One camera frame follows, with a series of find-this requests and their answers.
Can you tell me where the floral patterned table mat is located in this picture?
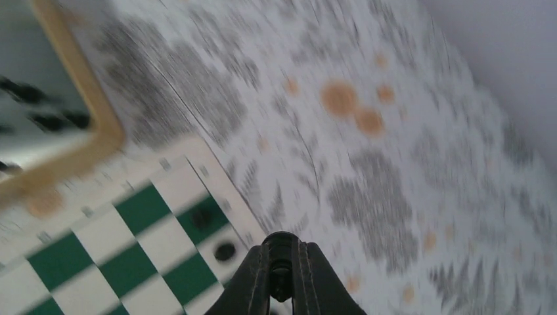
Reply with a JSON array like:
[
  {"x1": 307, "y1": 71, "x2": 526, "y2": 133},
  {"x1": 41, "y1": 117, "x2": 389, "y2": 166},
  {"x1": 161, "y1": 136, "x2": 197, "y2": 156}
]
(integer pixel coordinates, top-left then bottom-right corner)
[{"x1": 61, "y1": 1, "x2": 556, "y2": 314}]

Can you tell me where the black chess piece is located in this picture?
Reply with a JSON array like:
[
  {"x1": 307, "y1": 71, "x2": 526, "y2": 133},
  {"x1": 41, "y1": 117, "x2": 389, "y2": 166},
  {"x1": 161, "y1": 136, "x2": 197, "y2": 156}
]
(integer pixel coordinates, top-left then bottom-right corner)
[{"x1": 262, "y1": 231, "x2": 298, "y2": 303}]

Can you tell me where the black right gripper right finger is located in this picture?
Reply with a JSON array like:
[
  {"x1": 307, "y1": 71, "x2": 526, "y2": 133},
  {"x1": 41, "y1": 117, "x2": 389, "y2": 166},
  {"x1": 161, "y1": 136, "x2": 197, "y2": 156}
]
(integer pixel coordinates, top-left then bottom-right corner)
[{"x1": 292, "y1": 240, "x2": 366, "y2": 315}]

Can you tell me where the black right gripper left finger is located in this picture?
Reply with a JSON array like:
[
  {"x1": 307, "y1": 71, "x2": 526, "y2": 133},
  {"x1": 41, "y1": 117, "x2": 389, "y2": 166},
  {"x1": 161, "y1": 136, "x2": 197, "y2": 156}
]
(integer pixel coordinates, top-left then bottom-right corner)
[{"x1": 206, "y1": 245, "x2": 270, "y2": 315}]

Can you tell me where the green white chess board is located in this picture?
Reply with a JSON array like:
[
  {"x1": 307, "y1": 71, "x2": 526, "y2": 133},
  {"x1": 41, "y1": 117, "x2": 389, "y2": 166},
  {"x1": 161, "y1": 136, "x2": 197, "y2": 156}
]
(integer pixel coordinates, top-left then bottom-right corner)
[{"x1": 1, "y1": 137, "x2": 265, "y2": 314}]

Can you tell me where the gold metal tin box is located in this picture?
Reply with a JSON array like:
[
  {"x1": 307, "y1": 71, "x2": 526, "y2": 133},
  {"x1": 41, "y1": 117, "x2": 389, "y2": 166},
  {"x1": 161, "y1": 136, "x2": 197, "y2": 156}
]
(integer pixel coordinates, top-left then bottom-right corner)
[{"x1": 1, "y1": 1, "x2": 125, "y2": 207}]

